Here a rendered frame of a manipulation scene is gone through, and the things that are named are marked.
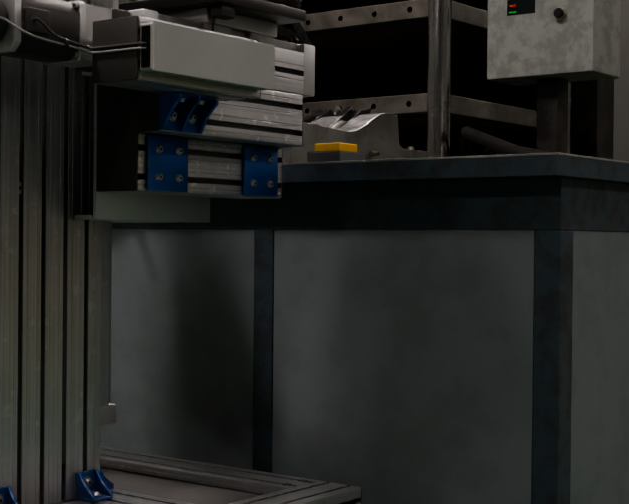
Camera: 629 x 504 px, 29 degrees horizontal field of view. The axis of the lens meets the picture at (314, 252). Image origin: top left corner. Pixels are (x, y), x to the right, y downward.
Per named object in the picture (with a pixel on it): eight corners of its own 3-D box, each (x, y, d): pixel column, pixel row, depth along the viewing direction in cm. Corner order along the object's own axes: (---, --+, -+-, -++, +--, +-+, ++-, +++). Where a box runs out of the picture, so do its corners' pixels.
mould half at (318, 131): (292, 165, 248) (292, 98, 247) (198, 169, 264) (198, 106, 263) (428, 177, 287) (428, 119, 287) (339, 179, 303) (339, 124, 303)
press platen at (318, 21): (438, 15, 322) (438, -4, 321) (143, 51, 390) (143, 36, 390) (567, 51, 380) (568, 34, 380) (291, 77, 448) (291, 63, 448)
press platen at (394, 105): (437, 111, 322) (437, 92, 322) (142, 130, 390) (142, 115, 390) (566, 132, 380) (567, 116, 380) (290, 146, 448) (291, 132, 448)
